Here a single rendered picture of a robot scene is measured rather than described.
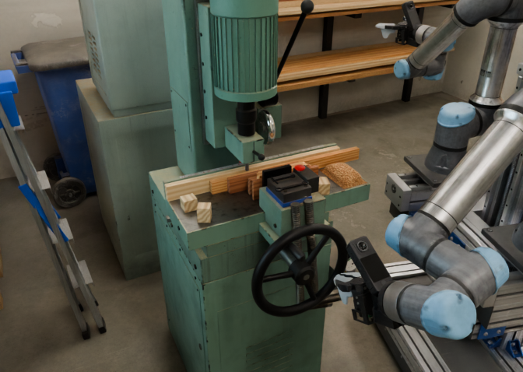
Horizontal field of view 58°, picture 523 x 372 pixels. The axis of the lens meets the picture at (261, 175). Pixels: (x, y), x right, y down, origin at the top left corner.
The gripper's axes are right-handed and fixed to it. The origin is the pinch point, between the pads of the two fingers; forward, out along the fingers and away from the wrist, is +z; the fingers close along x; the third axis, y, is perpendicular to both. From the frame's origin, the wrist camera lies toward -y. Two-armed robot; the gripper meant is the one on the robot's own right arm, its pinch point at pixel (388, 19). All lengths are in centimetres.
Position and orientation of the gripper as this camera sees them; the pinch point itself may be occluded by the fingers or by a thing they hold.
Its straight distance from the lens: 222.3
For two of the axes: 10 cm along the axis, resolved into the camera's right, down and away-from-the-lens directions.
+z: -4.4, -4.3, 7.9
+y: 1.2, 8.4, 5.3
